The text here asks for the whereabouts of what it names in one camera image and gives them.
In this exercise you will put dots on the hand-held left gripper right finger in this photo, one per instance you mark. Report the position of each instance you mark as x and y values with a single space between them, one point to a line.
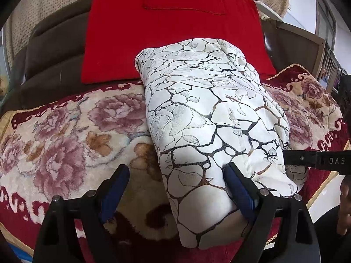
238 191

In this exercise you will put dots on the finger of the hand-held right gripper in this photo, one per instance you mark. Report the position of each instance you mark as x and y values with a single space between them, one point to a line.
323 160

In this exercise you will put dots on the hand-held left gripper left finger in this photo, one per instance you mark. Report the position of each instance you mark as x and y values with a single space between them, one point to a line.
115 189

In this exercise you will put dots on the white patterned quilt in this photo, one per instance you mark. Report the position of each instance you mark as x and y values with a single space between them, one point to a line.
205 128

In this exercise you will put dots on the person's right hand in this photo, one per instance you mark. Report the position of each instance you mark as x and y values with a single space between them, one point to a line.
346 197

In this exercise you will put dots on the floral plush blanket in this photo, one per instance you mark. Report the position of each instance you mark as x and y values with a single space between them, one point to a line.
68 142

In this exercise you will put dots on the wooden crib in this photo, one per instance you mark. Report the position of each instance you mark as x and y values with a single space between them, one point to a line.
299 41

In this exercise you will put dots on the window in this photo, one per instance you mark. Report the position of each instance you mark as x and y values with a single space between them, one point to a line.
326 19

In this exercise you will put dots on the red blanket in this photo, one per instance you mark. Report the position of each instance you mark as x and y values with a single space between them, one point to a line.
178 19

